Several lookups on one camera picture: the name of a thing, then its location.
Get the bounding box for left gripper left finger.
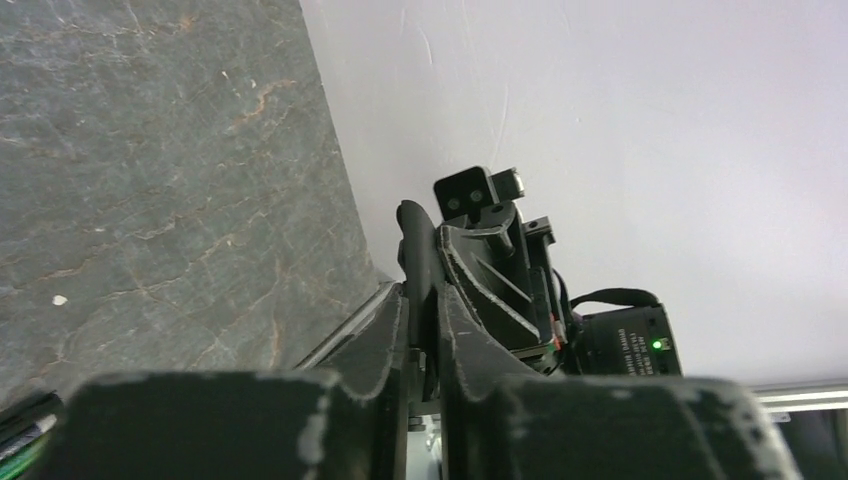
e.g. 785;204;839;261
36;284;408;479

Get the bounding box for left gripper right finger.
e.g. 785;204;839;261
437;284;801;479

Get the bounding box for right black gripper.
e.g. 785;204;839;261
436;201;569;375

